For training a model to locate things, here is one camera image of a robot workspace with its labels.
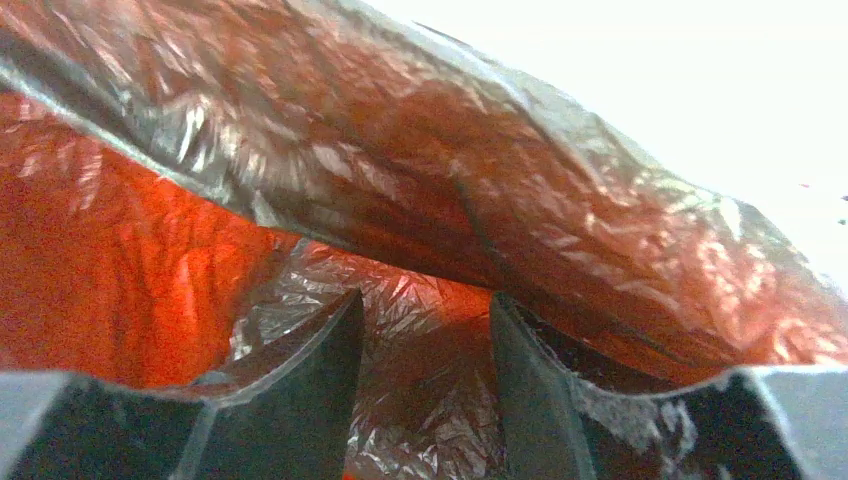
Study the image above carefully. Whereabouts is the black trash bag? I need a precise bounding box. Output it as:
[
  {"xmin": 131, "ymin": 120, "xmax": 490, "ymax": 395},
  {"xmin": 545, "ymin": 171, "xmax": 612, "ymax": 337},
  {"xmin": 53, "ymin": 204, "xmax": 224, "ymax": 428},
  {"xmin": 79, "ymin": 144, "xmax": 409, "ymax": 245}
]
[{"xmin": 1, "ymin": 1, "xmax": 847, "ymax": 479}]

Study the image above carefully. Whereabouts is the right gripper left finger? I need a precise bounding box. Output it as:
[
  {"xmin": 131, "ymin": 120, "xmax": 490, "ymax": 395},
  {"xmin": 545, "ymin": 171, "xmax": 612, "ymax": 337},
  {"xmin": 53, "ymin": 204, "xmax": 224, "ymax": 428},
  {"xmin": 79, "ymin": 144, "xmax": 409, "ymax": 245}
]
[{"xmin": 1, "ymin": 290, "xmax": 364, "ymax": 479}]

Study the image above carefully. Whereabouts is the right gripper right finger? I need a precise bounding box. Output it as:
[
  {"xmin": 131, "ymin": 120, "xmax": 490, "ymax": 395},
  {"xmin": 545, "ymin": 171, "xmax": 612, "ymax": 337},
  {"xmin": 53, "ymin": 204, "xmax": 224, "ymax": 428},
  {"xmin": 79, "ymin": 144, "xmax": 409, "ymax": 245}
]
[{"xmin": 490, "ymin": 293, "xmax": 847, "ymax": 479}]

